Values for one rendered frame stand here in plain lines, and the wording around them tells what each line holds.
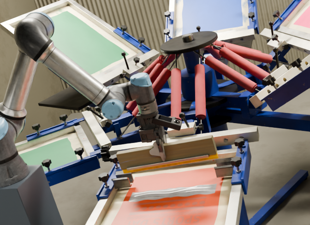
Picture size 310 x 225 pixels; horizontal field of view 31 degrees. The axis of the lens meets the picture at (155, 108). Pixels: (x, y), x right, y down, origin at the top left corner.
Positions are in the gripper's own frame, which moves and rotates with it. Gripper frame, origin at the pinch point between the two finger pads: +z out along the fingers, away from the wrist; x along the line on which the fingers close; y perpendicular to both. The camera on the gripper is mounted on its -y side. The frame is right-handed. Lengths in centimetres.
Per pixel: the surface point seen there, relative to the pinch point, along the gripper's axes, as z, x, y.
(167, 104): 7, -75, 17
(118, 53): -9, -137, 59
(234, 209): 10.4, 27.4, -28.0
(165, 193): 13.2, 6.9, 2.0
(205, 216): 13.9, 24.5, -16.6
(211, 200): 13.9, 14.6, -17.6
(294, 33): -6, -123, -53
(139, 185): 14.0, -3.1, 16.0
